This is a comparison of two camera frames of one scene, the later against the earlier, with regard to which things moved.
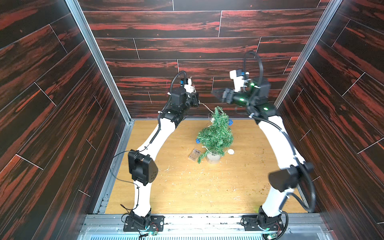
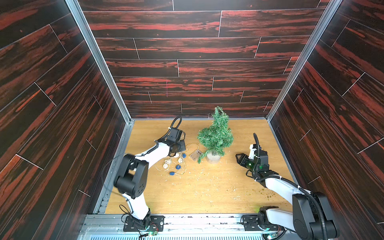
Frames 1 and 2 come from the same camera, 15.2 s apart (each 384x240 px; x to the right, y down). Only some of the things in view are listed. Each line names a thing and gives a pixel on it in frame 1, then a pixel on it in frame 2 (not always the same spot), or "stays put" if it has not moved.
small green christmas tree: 216,139 stays put
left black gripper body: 187,103 → 180,146
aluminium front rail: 111,227 stays put
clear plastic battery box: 194,154 stays put
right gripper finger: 228,91 → 242,158
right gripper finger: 227,96 → 242,162
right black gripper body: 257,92 → 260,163
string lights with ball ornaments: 230,151 → 176,165
